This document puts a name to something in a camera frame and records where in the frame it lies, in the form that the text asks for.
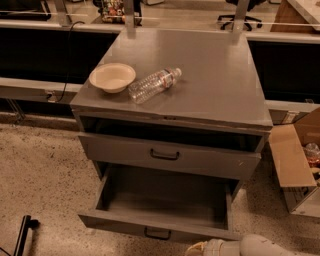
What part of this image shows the grey metal drawer cabinet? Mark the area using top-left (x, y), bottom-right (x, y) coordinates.
top-left (69, 27), bottom-right (274, 201)

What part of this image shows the black office chair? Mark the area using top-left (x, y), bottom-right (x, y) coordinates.
top-left (217, 0), bottom-right (266, 31)

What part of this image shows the plastic bottle in box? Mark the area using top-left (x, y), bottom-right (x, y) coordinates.
top-left (303, 143), bottom-right (320, 167)

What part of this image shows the colourful objects shelf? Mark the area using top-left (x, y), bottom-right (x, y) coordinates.
top-left (95, 0), bottom-right (142, 26)

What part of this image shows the black cable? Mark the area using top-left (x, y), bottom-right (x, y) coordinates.
top-left (53, 21), bottom-right (86, 104)

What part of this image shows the black stand bottom left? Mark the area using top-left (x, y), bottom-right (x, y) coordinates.
top-left (13, 215), bottom-right (40, 256)

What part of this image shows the grey drawer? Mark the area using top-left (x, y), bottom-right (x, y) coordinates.
top-left (79, 132), bottom-right (261, 180)
top-left (79, 164), bottom-right (241, 243)

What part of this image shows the cream plastic bowl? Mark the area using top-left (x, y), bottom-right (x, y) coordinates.
top-left (89, 63), bottom-right (136, 93)

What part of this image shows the cardboard box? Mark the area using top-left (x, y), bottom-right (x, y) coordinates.
top-left (269, 108), bottom-right (320, 218)

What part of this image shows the clear plastic water bottle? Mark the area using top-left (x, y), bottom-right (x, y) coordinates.
top-left (128, 68), bottom-right (182, 104)

